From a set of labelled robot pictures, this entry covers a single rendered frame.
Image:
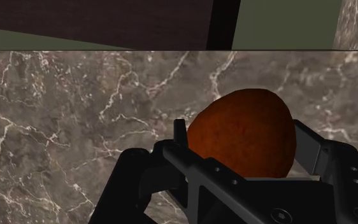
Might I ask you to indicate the dark brown wooden cabinet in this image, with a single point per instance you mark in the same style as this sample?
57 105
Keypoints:
104 21

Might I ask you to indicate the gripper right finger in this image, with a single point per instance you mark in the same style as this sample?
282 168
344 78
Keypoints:
343 167

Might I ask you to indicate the orange-brown round fruit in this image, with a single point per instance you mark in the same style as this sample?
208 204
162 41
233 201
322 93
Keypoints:
244 136

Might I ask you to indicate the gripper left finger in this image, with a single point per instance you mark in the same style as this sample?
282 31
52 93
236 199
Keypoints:
179 161

